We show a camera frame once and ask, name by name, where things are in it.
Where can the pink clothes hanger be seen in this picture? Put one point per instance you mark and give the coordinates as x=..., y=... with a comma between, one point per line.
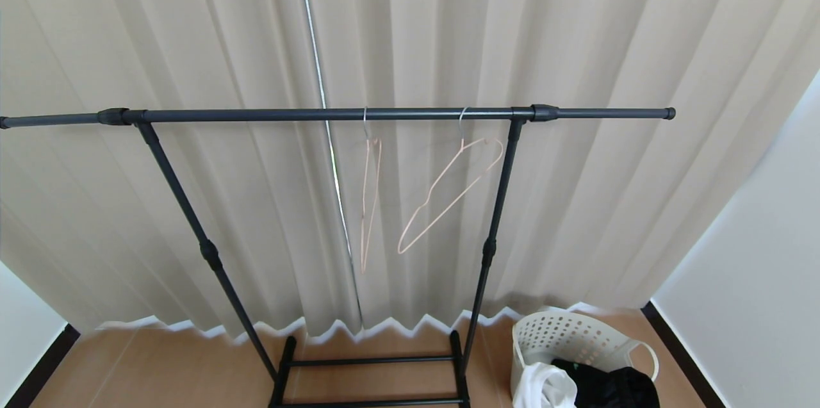
x=462, y=148
x=370, y=140

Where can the white printed t-shirt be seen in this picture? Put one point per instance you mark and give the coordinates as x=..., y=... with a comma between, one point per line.
x=544, y=389

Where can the black shorts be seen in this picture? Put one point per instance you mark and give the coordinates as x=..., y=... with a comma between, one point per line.
x=608, y=389

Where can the black clothes rack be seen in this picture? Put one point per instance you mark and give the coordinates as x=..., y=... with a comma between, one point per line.
x=256, y=115

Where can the white laundry basket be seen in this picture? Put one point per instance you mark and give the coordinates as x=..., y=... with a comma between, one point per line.
x=564, y=337

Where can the beige curtain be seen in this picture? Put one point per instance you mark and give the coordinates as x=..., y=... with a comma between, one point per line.
x=576, y=43

